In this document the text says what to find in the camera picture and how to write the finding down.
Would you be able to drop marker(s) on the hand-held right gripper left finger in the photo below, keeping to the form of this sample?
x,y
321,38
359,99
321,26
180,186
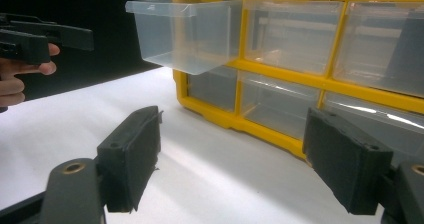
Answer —
x,y
130,157

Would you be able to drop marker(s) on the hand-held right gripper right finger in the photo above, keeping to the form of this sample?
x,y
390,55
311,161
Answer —
x,y
346,160

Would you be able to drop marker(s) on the clear plastic drawer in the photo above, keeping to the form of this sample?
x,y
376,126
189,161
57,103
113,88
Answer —
x,y
186,37

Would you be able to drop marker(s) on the yellow plastic storage cabinet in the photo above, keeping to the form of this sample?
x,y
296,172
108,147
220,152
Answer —
x,y
283,79

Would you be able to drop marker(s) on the grid of transparent cabinet drawers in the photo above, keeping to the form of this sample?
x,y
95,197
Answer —
x,y
293,37

